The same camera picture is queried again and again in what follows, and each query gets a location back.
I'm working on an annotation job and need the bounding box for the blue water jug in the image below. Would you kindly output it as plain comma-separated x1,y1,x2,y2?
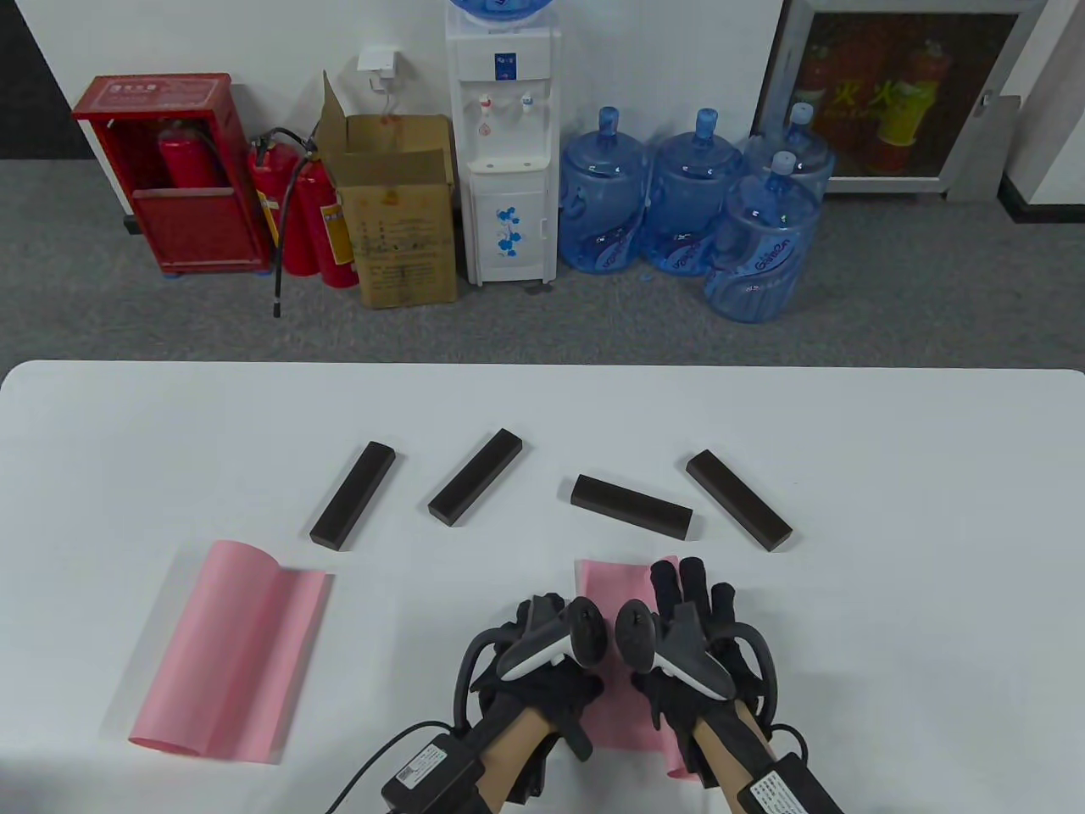
744,102,837,204
642,108,747,278
704,151,823,325
558,106,654,274

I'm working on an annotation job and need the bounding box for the red fire extinguisher with hose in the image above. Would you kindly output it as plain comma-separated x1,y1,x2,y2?
248,127,323,319

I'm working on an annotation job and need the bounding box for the red fire extinguisher yellow label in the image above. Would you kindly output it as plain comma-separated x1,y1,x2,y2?
292,157,361,289

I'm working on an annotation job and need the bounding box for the open cardboard box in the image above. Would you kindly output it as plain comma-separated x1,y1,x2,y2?
315,71,460,310

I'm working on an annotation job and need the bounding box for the pink paper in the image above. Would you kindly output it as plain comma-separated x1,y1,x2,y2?
129,540,331,764
575,555,704,779

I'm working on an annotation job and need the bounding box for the person's left hand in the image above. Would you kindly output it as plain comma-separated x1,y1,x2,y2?
470,594,607,760

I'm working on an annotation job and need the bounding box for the red extinguisher behind glass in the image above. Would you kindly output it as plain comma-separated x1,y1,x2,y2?
797,42,836,128
882,41,949,149

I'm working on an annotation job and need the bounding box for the person's right hand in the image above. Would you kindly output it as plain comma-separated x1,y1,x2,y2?
632,555,776,755

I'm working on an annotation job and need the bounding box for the black wrist sensor box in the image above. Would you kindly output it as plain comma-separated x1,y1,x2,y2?
737,750,849,814
381,733,488,814

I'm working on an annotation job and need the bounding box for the person's left forearm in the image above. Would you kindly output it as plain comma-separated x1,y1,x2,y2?
475,708,560,814

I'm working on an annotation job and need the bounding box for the grey glass-door fire cabinet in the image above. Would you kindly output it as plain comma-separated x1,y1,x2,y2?
750,0,1048,202

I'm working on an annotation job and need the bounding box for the red fire extinguisher cabinet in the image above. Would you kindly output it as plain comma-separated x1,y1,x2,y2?
71,73,274,276

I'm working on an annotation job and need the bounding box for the black and white tracking controller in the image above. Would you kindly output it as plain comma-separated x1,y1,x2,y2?
615,598,737,700
496,596,607,682

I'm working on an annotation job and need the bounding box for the white water dispenser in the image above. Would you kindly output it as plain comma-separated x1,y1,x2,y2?
445,15,563,287

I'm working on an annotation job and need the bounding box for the dark wooden bar paperweight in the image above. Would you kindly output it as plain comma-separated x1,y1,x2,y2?
685,449,794,553
426,428,524,527
309,440,398,553
570,474,694,541

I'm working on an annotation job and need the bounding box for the blue bottle on dispenser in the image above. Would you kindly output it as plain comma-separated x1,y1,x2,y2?
448,0,556,26

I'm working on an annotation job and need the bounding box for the red extinguisher inside red cabinet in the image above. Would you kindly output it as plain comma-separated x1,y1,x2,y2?
157,119,230,189

